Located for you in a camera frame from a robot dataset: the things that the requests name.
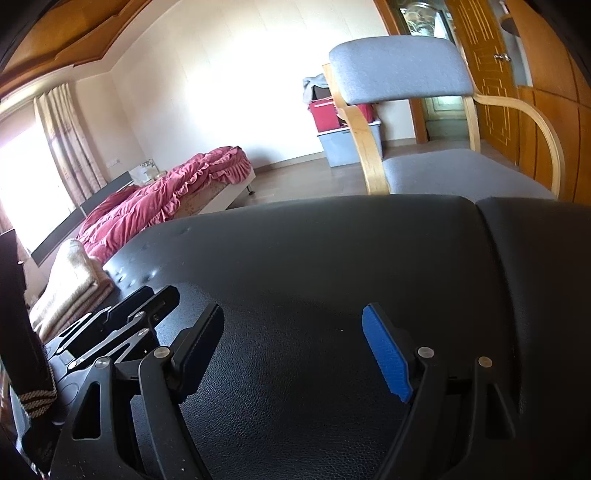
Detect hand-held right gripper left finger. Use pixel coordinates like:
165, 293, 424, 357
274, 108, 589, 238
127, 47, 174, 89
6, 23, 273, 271
50, 302, 225, 480

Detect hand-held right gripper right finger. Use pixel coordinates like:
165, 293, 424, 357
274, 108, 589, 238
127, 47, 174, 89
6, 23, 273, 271
361, 302, 518, 480

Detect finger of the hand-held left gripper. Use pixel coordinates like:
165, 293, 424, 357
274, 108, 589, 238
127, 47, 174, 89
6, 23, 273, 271
69, 285, 181, 370
44, 285, 155, 356

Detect red box with clothes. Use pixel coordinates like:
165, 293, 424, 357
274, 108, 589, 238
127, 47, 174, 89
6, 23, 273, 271
302, 75, 333, 104

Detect pink knit sweater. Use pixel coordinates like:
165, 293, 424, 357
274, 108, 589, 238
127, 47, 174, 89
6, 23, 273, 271
28, 277, 116, 342

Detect bed with pink duvet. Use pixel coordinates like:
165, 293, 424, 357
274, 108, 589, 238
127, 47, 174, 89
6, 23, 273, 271
76, 145, 252, 264

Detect black leather padded bench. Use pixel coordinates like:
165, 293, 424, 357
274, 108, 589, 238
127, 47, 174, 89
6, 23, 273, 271
46, 194, 591, 480

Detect floral white box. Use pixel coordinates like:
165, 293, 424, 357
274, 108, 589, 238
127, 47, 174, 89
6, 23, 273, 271
129, 159, 167, 185

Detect window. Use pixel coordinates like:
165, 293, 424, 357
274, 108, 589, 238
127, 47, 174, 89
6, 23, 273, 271
0, 120, 75, 241

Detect beige patterned curtain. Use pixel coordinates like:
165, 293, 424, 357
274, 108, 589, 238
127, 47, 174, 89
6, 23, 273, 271
33, 83, 109, 208

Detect grey storage bin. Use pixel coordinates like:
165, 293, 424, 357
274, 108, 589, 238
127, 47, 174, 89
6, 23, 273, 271
316, 119, 384, 168

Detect wooden door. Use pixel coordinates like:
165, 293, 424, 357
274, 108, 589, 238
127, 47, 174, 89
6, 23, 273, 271
443, 0, 520, 162

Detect grey cushioned wooden armchair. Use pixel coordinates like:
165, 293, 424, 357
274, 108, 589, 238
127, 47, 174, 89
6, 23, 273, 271
322, 37, 566, 204

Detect wooden wardrobe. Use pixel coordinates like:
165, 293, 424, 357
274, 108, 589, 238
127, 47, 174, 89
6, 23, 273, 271
503, 0, 591, 204

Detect white bed frame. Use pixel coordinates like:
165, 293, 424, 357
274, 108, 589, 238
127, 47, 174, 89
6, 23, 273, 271
173, 164, 256, 217

